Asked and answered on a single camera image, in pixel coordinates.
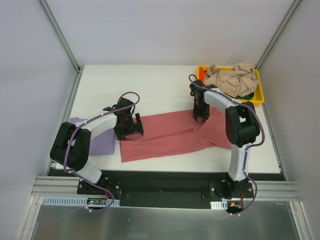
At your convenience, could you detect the beige crumpled t shirt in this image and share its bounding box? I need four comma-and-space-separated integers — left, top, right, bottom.
204, 61, 260, 98

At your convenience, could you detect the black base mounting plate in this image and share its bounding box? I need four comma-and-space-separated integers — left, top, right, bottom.
47, 168, 286, 210

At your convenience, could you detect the right aluminium corner post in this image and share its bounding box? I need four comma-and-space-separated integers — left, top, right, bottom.
255, 0, 303, 71

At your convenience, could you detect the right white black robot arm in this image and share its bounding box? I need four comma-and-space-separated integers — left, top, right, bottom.
189, 79, 265, 200

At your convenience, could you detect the aluminium front frame rail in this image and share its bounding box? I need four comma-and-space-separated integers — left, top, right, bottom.
31, 176, 302, 202

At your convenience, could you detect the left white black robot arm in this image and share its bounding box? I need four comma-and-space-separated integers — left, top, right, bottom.
49, 96, 144, 195

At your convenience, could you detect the pink red t shirt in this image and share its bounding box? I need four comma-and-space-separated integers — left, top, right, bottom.
120, 106, 232, 163

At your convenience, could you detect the green t shirt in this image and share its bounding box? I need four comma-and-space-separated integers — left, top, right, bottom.
236, 92, 255, 101

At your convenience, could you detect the orange t shirt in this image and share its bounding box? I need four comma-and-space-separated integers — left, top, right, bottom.
198, 68, 207, 86

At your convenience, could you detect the left white cable duct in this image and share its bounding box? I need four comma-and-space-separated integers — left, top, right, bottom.
42, 196, 120, 208

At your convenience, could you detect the white cable duct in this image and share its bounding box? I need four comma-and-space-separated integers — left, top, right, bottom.
42, 196, 120, 208
210, 200, 228, 211

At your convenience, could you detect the aluminium corner post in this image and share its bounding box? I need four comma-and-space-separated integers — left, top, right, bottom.
255, 0, 303, 71
37, 0, 85, 74

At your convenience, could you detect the yellow plastic bin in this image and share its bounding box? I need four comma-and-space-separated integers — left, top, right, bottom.
196, 65, 265, 106

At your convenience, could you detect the right white cable duct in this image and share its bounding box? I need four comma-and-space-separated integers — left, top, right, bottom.
210, 200, 228, 211

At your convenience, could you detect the left aluminium corner post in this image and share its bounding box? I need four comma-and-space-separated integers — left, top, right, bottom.
37, 0, 85, 74

